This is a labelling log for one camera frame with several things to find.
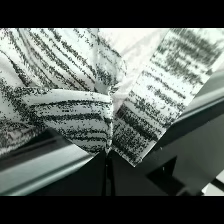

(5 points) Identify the white black striped shirt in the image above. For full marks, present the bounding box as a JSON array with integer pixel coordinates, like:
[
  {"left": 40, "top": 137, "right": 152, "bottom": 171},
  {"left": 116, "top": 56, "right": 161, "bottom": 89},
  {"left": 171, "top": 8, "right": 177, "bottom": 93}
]
[{"left": 0, "top": 27, "right": 224, "bottom": 168}]

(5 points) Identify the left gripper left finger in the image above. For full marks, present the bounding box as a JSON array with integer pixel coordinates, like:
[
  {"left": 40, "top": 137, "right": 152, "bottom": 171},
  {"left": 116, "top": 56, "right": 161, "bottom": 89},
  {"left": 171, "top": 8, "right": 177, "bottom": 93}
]
[{"left": 31, "top": 152, "right": 107, "bottom": 197}]

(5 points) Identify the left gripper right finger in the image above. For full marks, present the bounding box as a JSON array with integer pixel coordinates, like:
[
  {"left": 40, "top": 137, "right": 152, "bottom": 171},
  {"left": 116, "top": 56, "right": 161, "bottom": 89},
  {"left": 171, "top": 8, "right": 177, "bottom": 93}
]
[{"left": 111, "top": 151, "right": 168, "bottom": 197}]

